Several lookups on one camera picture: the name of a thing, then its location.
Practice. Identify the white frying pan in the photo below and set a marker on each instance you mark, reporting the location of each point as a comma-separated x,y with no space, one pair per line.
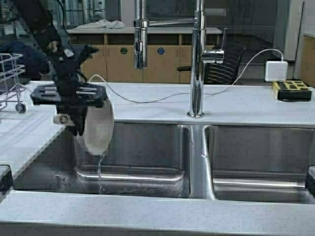
99,126

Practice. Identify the stainless steel double sink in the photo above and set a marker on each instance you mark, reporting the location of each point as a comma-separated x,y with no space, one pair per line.
217,162

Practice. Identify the black office chair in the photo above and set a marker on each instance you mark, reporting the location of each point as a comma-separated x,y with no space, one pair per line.
222,73

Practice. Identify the white power adapter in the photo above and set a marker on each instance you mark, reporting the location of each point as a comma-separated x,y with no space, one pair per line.
276,71

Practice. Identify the chrome kitchen faucet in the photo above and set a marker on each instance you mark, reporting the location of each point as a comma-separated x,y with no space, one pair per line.
200,55

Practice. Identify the white cloth on cabinet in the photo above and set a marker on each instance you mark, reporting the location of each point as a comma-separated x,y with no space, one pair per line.
103,24

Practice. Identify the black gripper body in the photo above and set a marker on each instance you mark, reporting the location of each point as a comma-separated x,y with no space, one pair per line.
72,99

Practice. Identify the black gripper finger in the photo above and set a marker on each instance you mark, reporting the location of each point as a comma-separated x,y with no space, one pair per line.
78,117

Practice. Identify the yellow black power strip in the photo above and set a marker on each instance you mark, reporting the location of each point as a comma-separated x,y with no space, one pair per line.
292,91

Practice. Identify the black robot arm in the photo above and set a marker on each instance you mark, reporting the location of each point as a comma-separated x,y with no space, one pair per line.
65,60

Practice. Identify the wooden recycling cabinet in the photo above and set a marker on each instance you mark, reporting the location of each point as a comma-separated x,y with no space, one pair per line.
168,49

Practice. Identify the purple wire dish rack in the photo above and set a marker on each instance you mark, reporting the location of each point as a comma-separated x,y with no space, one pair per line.
10,70

